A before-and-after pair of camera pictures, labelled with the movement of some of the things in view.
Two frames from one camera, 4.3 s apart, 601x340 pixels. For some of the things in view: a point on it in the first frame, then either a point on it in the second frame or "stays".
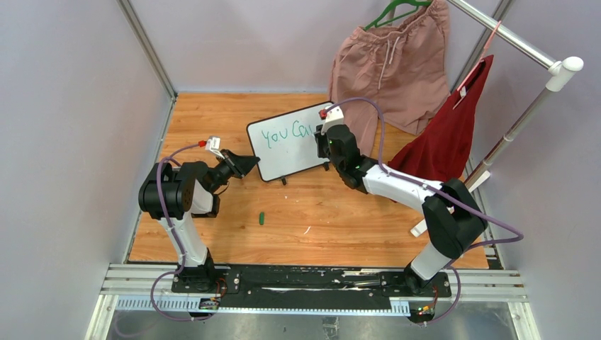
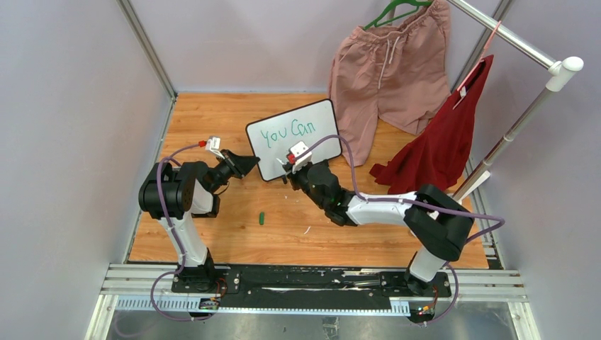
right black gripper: [321, 139] -> [293, 177]
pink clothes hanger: [481, 61] stays
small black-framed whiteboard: [286, 143] stays
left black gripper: [238, 166] stays
